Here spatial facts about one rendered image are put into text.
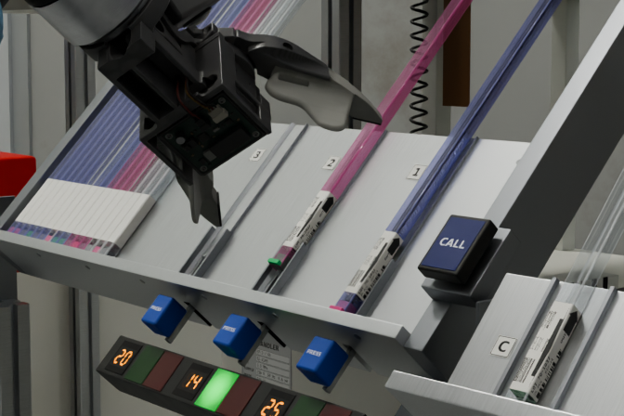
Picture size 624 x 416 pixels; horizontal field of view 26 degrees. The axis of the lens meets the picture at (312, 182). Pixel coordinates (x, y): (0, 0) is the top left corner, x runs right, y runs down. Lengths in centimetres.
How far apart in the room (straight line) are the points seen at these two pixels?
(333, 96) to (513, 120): 336
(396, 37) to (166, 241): 317
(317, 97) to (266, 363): 75
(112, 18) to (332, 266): 34
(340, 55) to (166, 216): 56
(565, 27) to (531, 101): 222
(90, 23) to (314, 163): 41
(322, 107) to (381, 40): 350
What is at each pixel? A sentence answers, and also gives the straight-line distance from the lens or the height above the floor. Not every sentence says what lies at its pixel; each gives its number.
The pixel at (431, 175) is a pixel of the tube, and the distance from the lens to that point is 108.
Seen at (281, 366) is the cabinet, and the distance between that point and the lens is 162.
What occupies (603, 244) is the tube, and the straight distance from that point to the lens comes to 81.
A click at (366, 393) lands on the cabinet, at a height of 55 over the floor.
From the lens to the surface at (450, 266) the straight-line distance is 95.
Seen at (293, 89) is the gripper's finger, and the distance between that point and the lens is 94.
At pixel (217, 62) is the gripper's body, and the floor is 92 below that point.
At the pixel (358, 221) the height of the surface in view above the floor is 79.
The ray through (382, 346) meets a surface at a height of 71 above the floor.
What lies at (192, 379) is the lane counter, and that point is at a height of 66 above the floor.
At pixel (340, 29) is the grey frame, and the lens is 180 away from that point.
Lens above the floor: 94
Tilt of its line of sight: 6 degrees down
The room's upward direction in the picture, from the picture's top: straight up
